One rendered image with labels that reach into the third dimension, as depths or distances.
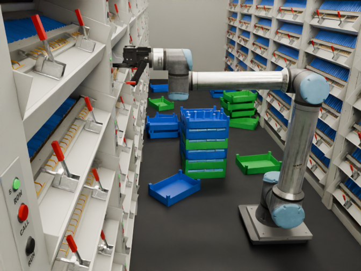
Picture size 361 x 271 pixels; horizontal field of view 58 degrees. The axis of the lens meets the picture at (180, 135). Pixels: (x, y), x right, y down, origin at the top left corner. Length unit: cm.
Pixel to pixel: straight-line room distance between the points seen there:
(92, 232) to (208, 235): 116
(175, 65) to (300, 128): 60
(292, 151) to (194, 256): 73
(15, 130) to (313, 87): 124
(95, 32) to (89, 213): 48
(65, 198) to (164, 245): 128
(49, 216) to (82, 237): 27
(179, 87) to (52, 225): 96
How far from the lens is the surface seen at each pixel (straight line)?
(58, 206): 57
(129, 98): 171
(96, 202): 92
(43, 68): 54
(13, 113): 36
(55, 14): 97
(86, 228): 83
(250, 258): 181
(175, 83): 138
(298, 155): 154
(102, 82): 98
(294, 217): 166
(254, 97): 350
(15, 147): 36
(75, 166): 68
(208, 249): 182
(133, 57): 136
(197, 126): 222
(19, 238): 38
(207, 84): 152
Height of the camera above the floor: 122
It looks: 23 degrees down
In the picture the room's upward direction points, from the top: 1 degrees clockwise
